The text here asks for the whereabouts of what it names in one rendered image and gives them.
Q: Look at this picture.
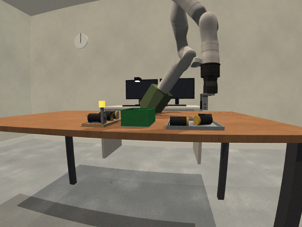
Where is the tan circuit board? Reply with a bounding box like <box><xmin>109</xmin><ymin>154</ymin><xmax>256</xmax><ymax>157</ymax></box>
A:
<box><xmin>82</xmin><ymin>101</ymin><xmax>121</xmax><ymax>127</ymax></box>

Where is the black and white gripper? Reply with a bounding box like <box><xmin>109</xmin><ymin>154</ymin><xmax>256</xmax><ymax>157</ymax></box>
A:
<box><xmin>191</xmin><ymin>50</ymin><xmax>220</xmax><ymax>110</ymax></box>

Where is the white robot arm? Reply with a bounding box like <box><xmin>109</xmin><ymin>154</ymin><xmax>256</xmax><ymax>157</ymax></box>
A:
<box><xmin>157</xmin><ymin>0</ymin><xmax>219</xmax><ymax>94</ymax></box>

